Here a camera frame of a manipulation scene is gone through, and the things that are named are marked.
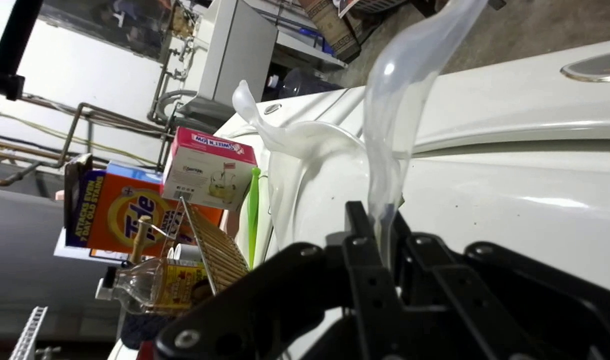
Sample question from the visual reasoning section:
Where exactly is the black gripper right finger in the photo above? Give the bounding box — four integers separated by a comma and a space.
390, 215, 479, 360

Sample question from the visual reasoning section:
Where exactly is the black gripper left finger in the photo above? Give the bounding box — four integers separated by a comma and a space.
342, 198, 408, 360

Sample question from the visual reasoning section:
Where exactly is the clear brush with green bristles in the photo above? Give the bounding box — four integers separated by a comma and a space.
362, 0, 490, 267

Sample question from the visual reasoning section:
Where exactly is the white washing machine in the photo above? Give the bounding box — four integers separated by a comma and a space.
211, 37, 610, 360

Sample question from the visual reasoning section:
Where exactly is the oval metal machine badge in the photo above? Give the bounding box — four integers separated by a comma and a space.
557, 51, 610, 87

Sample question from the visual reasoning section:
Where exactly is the clear dustpan with green edge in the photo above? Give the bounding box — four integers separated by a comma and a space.
230, 79, 414, 271

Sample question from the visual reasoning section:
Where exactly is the pink and white box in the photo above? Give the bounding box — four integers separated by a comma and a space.
157, 127, 259, 215

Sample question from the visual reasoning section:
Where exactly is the yellow label bottle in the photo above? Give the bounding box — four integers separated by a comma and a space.
94, 255, 214, 316

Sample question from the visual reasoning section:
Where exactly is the orange Tide detergent box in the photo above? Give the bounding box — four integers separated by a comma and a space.
61, 152, 226, 260

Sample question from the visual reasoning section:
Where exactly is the white metal cabinet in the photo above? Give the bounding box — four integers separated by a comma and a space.
193, 0, 280, 111

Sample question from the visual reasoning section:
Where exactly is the wire basket with wooden handle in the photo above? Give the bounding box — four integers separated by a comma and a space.
126, 194, 254, 301

